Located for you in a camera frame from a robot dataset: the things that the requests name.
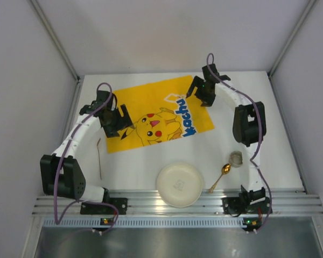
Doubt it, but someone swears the thin brown fork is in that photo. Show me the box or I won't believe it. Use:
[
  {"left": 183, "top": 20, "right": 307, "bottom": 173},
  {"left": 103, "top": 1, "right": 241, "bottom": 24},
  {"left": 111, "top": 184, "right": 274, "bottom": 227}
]
[{"left": 96, "top": 138, "right": 102, "bottom": 180}]

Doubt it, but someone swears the yellow Pikachu cloth placemat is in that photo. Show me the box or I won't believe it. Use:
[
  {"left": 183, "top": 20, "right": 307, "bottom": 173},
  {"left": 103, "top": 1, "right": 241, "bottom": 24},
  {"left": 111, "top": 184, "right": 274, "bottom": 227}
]
[{"left": 107, "top": 75, "right": 214, "bottom": 153}]

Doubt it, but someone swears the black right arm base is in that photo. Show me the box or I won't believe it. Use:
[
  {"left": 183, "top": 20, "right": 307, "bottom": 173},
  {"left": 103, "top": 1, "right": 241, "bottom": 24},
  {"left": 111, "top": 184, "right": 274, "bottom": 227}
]
[{"left": 222, "top": 185, "right": 272, "bottom": 217}]

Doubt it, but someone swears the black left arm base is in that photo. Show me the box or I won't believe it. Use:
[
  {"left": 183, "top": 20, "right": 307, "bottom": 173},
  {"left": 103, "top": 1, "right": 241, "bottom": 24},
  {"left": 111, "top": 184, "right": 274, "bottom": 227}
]
[{"left": 80, "top": 197, "right": 128, "bottom": 215}]

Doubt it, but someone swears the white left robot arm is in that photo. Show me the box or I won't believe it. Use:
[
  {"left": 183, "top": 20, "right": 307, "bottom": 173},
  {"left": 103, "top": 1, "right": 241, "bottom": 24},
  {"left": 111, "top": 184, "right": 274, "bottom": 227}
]
[{"left": 40, "top": 90, "right": 133, "bottom": 203}]

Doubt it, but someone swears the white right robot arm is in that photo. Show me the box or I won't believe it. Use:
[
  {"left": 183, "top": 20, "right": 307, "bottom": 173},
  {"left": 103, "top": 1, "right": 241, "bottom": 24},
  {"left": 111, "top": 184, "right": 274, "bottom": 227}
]
[{"left": 186, "top": 63, "right": 267, "bottom": 203}]

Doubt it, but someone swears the speckled ceramic cup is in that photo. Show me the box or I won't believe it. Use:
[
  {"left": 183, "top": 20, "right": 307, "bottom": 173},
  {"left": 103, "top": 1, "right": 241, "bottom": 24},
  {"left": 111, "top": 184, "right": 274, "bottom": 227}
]
[{"left": 229, "top": 151, "right": 243, "bottom": 168}]

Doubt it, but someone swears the gold spoon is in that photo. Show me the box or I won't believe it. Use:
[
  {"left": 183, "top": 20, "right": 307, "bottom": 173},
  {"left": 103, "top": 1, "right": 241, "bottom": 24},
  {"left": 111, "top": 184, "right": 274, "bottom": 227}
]
[{"left": 207, "top": 163, "right": 231, "bottom": 194}]

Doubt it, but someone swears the cream round plate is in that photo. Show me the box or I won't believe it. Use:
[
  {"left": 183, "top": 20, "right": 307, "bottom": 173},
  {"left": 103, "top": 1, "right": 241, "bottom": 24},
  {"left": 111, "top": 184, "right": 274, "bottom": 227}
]
[{"left": 156, "top": 162, "right": 204, "bottom": 208}]

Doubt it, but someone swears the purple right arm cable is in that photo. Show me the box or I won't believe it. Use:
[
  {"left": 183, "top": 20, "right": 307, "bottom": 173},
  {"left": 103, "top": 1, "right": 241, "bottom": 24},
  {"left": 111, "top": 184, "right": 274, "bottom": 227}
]
[{"left": 206, "top": 53, "right": 272, "bottom": 234}]

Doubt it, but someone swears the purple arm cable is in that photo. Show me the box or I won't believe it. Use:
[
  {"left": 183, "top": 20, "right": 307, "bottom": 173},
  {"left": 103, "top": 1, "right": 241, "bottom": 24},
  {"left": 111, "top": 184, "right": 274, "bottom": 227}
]
[
  {"left": 206, "top": 53, "right": 272, "bottom": 234},
  {"left": 54, "top": 82, "right": 120, "bottom": 234}
]

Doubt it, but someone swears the aluminium mounting rail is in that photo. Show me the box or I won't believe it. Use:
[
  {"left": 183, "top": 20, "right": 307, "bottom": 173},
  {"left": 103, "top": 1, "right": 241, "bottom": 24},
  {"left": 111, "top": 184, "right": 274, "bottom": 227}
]
[{"left": 32, "top": 189, "right": 323, "bottom": 217}]

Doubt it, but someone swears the perforated cable tray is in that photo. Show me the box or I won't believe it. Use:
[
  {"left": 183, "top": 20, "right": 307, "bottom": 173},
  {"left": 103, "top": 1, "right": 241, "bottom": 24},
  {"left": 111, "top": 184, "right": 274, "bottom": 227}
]
[{"left": 44, "top": 216, "right": 260, "bottom": 228}]

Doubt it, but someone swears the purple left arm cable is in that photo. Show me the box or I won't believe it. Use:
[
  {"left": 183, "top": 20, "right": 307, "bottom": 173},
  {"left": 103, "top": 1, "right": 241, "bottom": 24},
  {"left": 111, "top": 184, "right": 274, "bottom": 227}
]
[{"left": 54, "top": 82, "right": 120, "bottom": 234}]

